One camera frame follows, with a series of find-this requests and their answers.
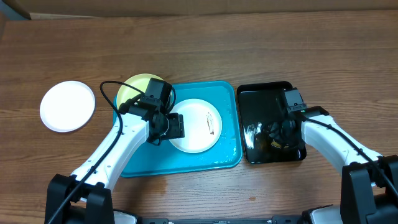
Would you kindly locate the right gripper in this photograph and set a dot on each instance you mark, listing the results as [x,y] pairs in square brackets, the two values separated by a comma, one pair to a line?
[275,135]

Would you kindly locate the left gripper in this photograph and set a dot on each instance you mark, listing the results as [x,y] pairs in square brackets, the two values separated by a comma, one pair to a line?
[177,127]

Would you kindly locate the green yellow sponge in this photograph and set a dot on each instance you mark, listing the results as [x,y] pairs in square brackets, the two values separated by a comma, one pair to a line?
[278,145]

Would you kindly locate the white plate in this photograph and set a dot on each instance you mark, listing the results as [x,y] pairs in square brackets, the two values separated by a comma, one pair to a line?
[67,106]
[202,125]

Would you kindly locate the yellow-green plate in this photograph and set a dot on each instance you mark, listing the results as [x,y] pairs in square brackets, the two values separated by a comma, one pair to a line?
[133,88]

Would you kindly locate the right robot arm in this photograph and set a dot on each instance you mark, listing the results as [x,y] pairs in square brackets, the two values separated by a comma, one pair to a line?
[368,179]

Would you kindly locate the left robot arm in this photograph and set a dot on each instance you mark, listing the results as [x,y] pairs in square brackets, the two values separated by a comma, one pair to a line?
[85,196]

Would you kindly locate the black rectangular tray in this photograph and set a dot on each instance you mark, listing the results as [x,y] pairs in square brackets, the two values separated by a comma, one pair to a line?
[260,104]

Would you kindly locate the teal plastic tray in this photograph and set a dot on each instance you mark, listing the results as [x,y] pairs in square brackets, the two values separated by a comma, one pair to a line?
[167,159]

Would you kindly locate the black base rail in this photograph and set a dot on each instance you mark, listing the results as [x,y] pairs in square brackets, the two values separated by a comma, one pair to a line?
[277,219]

